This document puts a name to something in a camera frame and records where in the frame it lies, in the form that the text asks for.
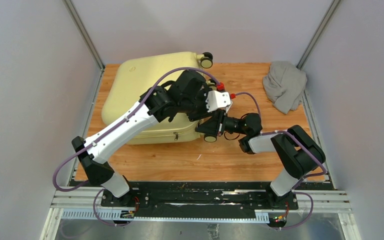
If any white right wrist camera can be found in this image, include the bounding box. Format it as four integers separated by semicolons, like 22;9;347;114
225;100;233;113

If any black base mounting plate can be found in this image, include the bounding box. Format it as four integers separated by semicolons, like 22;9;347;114
100;181;298;219

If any cream suitcase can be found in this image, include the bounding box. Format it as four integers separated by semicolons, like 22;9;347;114
101;51;204;145

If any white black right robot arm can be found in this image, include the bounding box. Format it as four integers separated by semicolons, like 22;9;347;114
195;110;327;209

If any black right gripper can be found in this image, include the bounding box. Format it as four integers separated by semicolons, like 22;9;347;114
195;109;248;137

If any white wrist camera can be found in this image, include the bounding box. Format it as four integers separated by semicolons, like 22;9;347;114
205;90;231;112
225;100;233;113

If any grey crumpled cloth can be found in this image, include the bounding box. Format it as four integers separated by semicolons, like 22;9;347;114
262;61;308;115

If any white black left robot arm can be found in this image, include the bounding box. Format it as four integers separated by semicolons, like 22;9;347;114
68;67;220;207

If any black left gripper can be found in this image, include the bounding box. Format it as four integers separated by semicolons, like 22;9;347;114
179;87;218;121

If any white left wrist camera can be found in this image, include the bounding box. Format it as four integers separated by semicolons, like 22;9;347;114
205;90;231;112

